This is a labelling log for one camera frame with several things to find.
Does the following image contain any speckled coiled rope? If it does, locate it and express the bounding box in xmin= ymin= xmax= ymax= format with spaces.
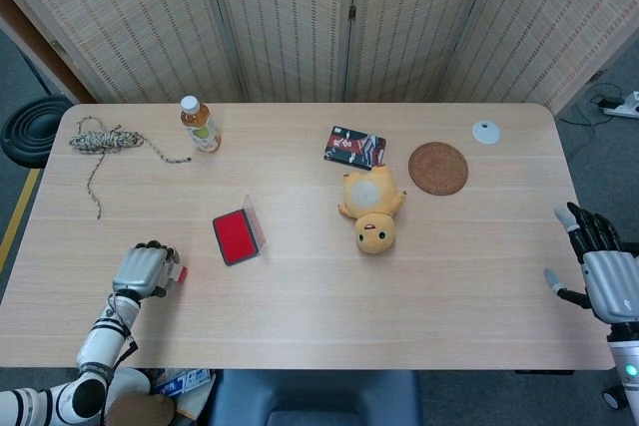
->
xmin=68 ymin=116 xmax=194 ymax=220

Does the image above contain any dark blue seat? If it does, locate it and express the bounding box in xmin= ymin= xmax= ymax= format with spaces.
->
xmin=207 ymin=369 xmax=423 ymax=426

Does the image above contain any brown woven round coaster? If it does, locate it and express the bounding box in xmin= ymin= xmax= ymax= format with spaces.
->
xmin=407 ymin=141 xmax=470 ymax=197

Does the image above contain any blue white carton box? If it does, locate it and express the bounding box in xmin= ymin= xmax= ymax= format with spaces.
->
xmin=152 ymin=368 xmax=214 ymax=397

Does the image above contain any black red card box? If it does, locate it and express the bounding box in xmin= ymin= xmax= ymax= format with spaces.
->
xmin=322 ymin=126 xmax=388 ymax=171

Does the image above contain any black power cable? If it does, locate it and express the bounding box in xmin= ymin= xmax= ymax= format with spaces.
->
xmin=555 ymin=82 xmax=628 ymax=158

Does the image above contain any red ink pad clear lid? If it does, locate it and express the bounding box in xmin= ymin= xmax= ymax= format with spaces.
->
xmin=212 ymin=194 xmax=269 ymax=267

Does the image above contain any black ribbed round bin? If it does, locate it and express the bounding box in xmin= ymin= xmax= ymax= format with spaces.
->
xmin=0 ymin=93 xmax=76 ymax=169

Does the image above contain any white power strip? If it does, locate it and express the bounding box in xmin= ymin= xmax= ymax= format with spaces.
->
xmin=598 ymin=90 xmax=639 ymax=120

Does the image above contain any yellow plush toy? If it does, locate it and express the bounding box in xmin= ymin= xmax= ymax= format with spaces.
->
xmin=337 ymin=164 xmax=408 ymax=254

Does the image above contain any white round disc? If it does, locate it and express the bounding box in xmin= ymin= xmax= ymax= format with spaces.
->
xmin=471 ymin=119 xmax=502 ymax=146

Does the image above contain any white plate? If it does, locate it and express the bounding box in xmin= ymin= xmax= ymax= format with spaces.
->
xmin=107 ymin=367 xmax=152 ymax=400

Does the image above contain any bamboo folding screen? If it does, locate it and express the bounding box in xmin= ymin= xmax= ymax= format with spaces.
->
xmin=0 ymin=0 xmax=639 ymax=116

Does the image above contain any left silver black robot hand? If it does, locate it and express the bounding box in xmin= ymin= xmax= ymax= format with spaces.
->
xmin=110 ymin=240 xmax=181 ymax=300

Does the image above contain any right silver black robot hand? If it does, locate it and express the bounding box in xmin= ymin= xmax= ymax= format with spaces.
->
xmin=542 ymin=202 xmax=639 ymax=323

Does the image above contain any tea bottle white cap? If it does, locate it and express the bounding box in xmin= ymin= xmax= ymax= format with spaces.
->
xmin=179 ymin=95 xmax=223 ymax=154

